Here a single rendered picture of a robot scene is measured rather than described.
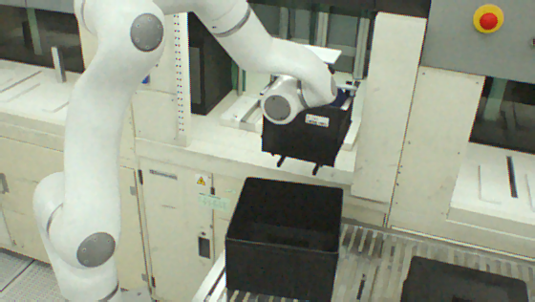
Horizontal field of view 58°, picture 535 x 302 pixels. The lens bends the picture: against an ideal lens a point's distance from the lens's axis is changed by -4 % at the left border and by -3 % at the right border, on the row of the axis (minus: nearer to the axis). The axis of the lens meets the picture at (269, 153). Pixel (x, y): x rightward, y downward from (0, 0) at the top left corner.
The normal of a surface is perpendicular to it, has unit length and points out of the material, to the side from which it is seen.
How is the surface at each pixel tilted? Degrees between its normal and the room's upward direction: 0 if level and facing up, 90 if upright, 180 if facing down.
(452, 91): 90
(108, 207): 67
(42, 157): 90
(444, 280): 0
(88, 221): 62
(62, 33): 90
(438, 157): 90
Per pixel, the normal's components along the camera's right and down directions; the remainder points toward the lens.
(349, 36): -0.33, 0.48
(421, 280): 0.04, -0.85
